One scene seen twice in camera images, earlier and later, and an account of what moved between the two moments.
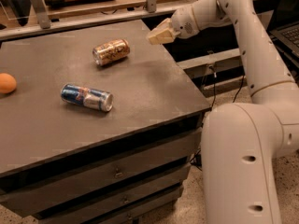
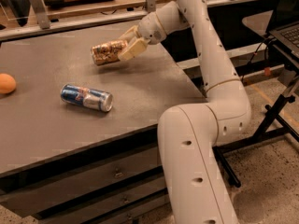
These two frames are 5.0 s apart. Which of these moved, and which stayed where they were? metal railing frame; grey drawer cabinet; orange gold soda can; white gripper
Moved: white gripper
Stayed: grey drawer cabinet; orange gold soda can; metal railing frame
